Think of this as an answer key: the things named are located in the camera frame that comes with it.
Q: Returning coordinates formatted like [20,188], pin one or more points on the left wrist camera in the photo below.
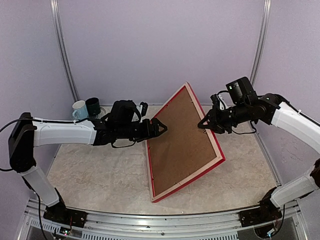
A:
[143,108]

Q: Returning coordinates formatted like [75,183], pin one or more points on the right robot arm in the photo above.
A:
[274,110]

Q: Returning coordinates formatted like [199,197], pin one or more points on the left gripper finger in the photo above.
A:
[155,134]
[158,126]

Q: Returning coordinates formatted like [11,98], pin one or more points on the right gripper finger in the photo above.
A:
[206,120]
[204,126]

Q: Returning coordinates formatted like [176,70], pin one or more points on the aluminium front rail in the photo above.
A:
[221,225]

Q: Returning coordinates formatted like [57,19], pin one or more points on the right aluminium corner post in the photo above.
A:
[267,5]

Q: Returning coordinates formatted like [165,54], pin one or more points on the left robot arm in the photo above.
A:
[30,132]

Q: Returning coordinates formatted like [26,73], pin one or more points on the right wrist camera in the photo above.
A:
[218,101]

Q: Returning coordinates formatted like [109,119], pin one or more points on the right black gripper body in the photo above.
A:
[225,120]

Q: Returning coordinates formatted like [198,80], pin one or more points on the light blue mug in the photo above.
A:
[80,111]

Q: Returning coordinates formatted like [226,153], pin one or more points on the white plate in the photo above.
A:
[103,112]

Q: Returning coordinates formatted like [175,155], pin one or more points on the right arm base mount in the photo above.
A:
[266,212]

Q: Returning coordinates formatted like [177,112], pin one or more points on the left aluminium corner post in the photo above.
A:
[54,5]

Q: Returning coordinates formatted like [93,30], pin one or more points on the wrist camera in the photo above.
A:
[143,108]
[218,101]

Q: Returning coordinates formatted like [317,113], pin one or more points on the dark green mug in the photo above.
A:
[93,106]

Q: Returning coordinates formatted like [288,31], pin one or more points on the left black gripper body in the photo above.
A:
[125,131]

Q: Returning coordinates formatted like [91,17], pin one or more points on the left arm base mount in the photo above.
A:
[59,213]

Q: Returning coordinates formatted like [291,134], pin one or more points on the aluminium corner post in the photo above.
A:
[54,5]
[267,5]

